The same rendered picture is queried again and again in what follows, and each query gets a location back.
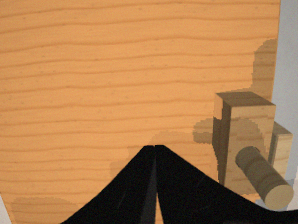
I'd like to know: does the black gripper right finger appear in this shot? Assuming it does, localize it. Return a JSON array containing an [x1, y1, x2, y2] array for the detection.
[[154, 145, 298, 224]]

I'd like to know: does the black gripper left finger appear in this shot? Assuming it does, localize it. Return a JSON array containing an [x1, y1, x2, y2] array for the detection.
[[60, 145, 157, 224]]

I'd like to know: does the light wooden board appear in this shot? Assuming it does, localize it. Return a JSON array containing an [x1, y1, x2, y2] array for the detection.
[[0, 0, 281, 224]]

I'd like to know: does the tan wooden dowel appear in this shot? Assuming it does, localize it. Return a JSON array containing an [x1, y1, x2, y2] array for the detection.
[[235, 146, 294, 210]]

